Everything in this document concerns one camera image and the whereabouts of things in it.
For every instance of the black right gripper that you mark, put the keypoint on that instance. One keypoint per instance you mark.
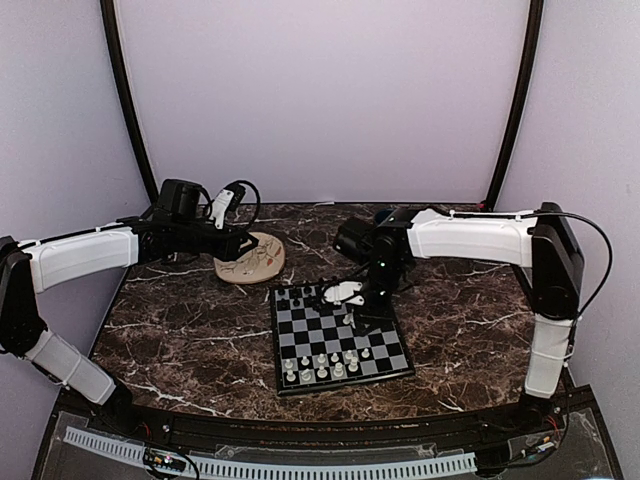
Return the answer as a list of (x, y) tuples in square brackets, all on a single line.
[(381, 317)]

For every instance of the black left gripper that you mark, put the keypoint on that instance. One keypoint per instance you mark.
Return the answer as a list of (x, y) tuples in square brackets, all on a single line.
[(227, 250)]

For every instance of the white chess queen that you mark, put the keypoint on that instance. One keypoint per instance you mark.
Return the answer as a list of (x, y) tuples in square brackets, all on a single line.
[(338, 370)]

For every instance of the white chess bishop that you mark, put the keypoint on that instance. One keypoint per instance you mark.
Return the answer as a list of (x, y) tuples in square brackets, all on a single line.
[(321, 372)]

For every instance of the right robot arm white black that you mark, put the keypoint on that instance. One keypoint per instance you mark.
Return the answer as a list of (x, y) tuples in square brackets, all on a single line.
[(537, 247)]

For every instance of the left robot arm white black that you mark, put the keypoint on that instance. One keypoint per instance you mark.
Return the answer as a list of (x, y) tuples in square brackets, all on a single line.
[(55, 291)]

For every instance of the small green circuit board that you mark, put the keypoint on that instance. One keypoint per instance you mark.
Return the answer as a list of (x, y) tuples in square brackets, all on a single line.
[(161, 460)]

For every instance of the cream plate with bird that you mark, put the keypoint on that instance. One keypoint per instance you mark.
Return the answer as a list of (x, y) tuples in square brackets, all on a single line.
[(260, 264)]

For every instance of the black and white chessboard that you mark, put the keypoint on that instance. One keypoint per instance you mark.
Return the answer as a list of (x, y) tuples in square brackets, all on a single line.
[(303, 326)]

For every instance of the blue enamel mug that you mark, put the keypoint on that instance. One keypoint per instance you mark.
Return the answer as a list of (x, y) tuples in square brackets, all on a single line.
[(382, 215)]

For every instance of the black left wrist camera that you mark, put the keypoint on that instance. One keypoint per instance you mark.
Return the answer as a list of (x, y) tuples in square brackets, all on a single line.
[(178, 201)]

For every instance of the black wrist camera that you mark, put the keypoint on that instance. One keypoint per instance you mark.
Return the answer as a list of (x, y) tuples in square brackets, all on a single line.
[(178, 201), (354, 241)]

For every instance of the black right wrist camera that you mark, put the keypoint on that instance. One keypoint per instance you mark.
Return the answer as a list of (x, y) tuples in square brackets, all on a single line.
[(354, 241)]

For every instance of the white slotted cable duct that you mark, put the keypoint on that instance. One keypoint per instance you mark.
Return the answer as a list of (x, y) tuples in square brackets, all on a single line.
[(261, 463)]

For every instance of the black front rail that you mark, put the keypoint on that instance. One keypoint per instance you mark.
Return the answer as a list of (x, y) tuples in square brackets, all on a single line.
[(191, 430)]

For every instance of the black left frame post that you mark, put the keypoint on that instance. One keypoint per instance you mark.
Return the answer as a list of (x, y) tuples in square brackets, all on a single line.
[(126, 100)]

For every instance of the black frame post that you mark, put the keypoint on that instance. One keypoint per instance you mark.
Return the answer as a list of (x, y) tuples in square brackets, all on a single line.
[(520, 94), (126, 100)]

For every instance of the black right frame post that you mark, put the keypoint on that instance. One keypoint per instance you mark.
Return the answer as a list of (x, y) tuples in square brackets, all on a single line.
[(520, 94)]

